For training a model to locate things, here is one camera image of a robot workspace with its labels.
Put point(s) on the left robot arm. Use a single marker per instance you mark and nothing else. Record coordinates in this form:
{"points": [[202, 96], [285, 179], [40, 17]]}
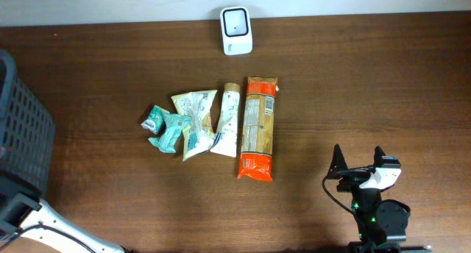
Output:
{"points": [[24, 214]]}

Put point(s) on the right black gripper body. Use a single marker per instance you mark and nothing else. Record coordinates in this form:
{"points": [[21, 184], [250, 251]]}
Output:
{"points": [[351, 182]]}

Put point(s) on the grey plastic mesh basket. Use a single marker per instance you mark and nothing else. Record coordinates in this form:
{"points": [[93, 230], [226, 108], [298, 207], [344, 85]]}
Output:
{"points": [[27, 129]]}

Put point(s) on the white cosmetic tube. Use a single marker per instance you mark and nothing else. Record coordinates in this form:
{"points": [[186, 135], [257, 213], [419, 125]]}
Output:
{"points": [[227, 129]]}

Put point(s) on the orange spaghetti pasta pack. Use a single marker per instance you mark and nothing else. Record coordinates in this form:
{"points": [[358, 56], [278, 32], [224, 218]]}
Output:
{"points": [[256, 159]]}

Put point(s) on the cream snack bag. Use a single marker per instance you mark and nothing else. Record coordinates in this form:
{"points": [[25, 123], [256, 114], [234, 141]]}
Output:
{"points": [[198, 136]]}

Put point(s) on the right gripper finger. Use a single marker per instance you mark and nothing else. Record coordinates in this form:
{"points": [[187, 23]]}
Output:
{"points": [[338, 164], [378, 157]]}

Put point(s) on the white barcode scanner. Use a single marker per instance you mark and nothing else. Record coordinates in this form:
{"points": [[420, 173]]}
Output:
{"points": [[236, 30]]}

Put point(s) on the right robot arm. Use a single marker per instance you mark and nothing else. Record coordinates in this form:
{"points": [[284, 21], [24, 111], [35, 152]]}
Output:
{"points": [[381, 223]]}

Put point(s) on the small teal tissue pack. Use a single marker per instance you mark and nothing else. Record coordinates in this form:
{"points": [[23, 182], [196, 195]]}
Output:
{"points": [[154, 122]]}

